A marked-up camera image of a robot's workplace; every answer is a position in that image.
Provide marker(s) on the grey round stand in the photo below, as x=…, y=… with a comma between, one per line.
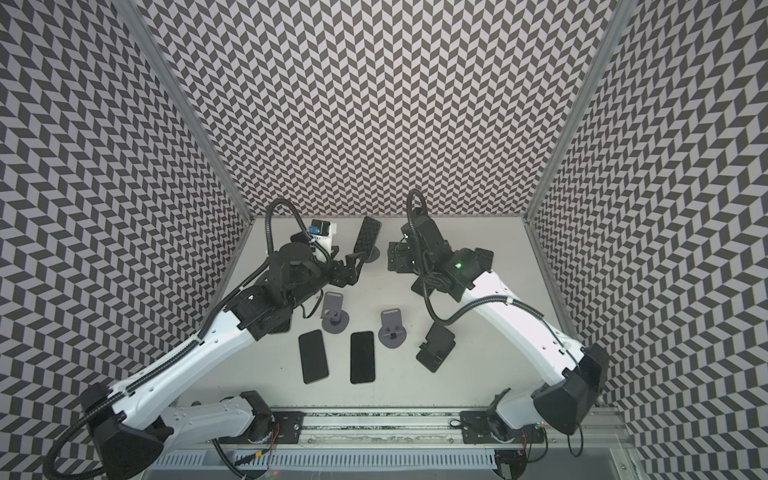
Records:
x=373, y=256
x=392, y=333
x=334, y=319

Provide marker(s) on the aluminium corner post left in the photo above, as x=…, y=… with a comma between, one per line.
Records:
x=132, y=18

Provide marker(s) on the grey round stand centre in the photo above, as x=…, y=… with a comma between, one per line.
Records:
x=392, y=333

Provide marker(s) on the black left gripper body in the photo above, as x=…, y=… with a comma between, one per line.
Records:
x=338, y=277

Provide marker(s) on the grey round stand near left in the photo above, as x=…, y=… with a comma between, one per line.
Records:
x=334, y=319

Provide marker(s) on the grey round stand middle back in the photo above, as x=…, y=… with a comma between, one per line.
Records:
x=373, y=256

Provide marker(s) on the black flat stand back right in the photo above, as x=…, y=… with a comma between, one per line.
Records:
x=421, y=288

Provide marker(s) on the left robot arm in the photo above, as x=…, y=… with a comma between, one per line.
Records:
x=134, y=421

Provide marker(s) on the aluminium corner post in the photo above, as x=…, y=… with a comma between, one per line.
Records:
x=605, y=50
x=132, y=18

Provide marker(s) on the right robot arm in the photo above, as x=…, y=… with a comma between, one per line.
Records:
x=453, y=283

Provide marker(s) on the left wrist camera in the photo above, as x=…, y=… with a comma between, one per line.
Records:
x=322, y=229

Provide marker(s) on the teal-edged phone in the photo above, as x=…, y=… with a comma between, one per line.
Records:
x=283, y=327
x=367, y=236

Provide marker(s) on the black flat stand front right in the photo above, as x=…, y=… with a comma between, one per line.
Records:
x=438, y=344

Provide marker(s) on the black flat stand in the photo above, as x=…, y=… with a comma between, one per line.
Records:
x=438, y=344
x=421, y=288

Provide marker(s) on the aluminium corner post right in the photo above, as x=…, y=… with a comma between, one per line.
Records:
x=605, y=50

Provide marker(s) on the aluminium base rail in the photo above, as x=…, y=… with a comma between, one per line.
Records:
x=359, y=428

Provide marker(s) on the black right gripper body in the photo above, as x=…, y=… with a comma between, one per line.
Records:
x=402, y=253

